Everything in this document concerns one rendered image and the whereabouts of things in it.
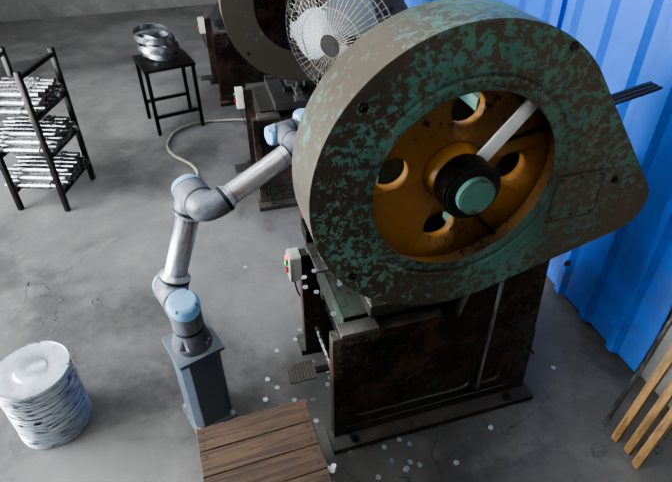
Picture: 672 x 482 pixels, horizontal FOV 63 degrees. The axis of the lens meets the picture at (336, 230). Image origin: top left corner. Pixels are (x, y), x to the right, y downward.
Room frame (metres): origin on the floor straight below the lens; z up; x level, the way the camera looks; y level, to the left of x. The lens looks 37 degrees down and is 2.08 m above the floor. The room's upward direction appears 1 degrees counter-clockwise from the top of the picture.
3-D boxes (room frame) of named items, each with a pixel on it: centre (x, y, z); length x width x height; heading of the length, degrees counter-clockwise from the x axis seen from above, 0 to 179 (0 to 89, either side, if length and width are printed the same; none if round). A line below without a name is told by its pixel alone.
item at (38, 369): (1.40, 1.22, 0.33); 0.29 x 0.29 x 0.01
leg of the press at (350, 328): (1.40, -0.41, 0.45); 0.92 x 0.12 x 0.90; 106
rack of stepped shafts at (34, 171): (3.19, 1.93, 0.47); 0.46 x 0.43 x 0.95; 86
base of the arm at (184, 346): (1.43, 0.56, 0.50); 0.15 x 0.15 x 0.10
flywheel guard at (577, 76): (1.33, -0.39, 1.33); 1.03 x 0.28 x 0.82; 106
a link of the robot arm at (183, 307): (1.44, 0.57, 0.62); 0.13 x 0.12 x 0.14; 34
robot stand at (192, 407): (1.43, 0.56, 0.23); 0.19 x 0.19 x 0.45; 35
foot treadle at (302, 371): (1.58, -0.07, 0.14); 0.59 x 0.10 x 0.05; 106
